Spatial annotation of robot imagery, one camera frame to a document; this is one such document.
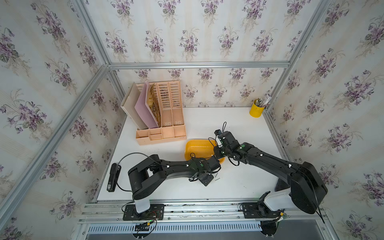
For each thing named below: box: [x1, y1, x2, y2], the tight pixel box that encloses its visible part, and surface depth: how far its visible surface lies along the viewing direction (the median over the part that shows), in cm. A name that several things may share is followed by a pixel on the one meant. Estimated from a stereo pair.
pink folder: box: [134, 81, 160, 129], surface depth 90 cm
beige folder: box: [120, 82, 148, 130], surface depth 86 cm
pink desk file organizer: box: [135, 80, 187, 146], surface depth 101 cm
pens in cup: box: [254, 96, 272, 107], surface depth 106 cm
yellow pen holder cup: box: [249, 99, 265, 118], surface depth 113 cm
